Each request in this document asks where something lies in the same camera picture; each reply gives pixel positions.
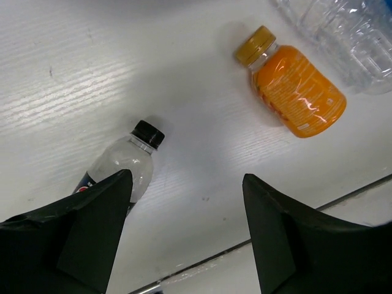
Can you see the clear bottle black cap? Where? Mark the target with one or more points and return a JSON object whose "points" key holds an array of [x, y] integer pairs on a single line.
{"points": [[132, 152]]}

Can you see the orange juice bottle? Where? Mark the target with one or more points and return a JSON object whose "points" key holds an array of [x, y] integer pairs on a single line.
{"points": [[303, 99]]}

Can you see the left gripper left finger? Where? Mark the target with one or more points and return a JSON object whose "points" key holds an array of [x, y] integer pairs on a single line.
{"points": [[68, 246]]}

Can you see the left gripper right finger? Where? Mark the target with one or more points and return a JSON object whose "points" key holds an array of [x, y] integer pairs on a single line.
{"points": [[309, 245]]}

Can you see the clear bottle white cap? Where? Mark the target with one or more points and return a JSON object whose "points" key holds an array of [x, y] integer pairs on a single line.
{"points": [[353, 36]]}

